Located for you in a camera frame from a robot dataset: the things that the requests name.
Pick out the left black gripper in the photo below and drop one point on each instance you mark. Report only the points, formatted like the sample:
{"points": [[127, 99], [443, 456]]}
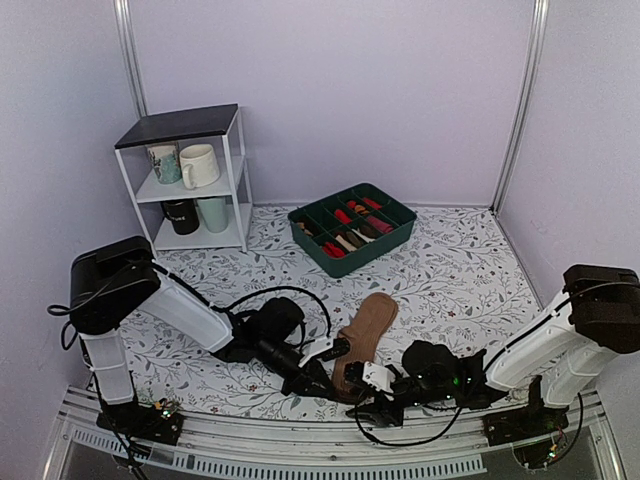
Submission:
{"points": [[302, 384]]}

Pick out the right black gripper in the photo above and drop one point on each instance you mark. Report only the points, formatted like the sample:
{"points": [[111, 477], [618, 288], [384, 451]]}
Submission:
{"points": [[379, 415]]}

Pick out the brown ribbed sock pair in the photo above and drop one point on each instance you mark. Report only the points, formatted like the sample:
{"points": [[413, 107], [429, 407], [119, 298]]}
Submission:
{"points": [[375, 315]]}

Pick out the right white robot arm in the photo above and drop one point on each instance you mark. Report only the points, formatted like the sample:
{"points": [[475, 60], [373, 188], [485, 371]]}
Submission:
{"points": [[593, 319]]}

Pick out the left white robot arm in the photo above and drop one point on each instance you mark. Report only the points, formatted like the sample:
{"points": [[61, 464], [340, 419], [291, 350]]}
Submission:
{"points": [[110, 283]]}

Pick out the floral table mat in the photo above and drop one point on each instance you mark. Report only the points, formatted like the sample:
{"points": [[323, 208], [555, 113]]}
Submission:
{"points": [[456, 282]]}

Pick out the red rolled sock front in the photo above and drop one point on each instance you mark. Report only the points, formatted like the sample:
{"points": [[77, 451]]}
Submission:
{"points": [[333, 251]]}

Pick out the red rolled sock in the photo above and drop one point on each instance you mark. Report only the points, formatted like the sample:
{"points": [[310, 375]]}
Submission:
{"points": [[342, 216], [333, 251]]}

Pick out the beige sock in box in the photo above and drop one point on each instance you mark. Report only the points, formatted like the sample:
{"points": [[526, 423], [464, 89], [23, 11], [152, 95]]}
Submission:
{"points": [[345, 244]]}

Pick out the green divided sock box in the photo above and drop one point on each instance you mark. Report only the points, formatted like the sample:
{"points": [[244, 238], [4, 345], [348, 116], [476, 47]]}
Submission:
{"points": [[315, 223]]}

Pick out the dark brown sock in box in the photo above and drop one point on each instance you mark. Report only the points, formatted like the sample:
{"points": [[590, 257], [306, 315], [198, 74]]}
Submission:
{"points": [[368, 231]]}

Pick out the red rolled sock middle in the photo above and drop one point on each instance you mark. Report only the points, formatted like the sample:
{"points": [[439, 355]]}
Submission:
{"points": [[342, 216]]}

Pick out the maroon sock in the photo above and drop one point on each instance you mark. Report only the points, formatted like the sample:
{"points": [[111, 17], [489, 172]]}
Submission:
{"points": [[379, 224]]}

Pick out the orange striped sock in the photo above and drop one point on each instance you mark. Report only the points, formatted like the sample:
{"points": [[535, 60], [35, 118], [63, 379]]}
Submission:
{"points": [[358, 208]]}

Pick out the red sock back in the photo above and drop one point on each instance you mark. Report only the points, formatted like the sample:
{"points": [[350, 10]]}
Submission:
{"points": [[372, 203]]}

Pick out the mint green mug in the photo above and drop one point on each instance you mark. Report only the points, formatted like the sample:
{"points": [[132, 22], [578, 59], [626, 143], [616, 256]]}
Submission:
{"points": [[214, 213]]}

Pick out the black mug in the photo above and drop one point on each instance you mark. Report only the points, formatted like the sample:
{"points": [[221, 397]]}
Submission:
{"points": [[182, 215]]}

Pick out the white ceramic mug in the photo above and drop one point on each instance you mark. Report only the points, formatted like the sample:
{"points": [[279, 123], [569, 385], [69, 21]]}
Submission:
{"points": [[199, 166]]}

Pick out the white shelf black top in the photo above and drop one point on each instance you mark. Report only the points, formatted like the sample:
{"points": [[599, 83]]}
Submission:
{"points": [[221, 126]]}

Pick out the teal patterned mug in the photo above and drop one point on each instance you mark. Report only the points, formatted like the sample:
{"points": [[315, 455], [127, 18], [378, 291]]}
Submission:
{"points": [[164, 158]]}

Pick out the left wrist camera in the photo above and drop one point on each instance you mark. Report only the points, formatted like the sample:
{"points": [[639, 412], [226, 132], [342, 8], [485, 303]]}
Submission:
{"points": [[325, 349]]}

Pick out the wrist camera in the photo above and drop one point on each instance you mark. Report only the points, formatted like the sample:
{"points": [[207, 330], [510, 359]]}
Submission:
{"points": [[368, 375], [325, 349]]}

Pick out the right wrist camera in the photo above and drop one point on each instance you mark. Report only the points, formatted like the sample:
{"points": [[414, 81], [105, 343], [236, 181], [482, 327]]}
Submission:
{"points": [[368, 375]]}

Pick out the aluminium front rail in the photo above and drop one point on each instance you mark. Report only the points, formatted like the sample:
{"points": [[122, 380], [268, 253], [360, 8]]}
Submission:
{"points": [[427, 447]]}

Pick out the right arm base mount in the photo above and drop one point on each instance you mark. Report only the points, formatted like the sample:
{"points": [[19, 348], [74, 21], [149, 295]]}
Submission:
{"points": [[527, 422]]}

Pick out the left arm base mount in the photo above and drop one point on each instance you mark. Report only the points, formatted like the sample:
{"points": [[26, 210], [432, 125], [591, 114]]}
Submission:
{"points": [[160, 422]]}

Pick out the right corner metal post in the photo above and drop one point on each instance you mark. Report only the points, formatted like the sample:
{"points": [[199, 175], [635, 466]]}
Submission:
{"points": [[533, 57]]}

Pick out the corner metal post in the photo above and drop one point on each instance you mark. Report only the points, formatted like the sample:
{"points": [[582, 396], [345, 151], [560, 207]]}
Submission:
{"points": [[533, 57], [125, 32]]}

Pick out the left corner metal post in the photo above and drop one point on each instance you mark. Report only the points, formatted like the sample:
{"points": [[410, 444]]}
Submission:
{"points": [[125, 32]]}

